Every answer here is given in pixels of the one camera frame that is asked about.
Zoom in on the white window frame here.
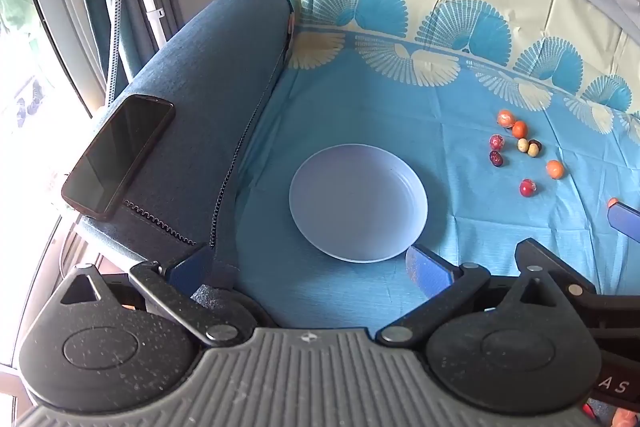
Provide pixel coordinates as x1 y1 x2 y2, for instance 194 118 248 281
15 0 108 118

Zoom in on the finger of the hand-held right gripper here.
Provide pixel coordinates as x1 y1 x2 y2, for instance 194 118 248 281
515 239 598 303
606 201 640 240

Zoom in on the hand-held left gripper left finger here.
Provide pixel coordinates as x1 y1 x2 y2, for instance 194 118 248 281
47 243 246 349

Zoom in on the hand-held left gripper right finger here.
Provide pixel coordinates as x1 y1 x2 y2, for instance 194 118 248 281
376 246 566 350

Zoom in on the blue cream printed cloth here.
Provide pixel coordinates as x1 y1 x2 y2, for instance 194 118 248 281
232 0 640 333

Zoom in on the black smartphone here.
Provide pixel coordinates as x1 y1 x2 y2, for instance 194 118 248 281
61 94 176 222

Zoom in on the light blue plate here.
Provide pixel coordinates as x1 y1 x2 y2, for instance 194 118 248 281
289 144 429 264

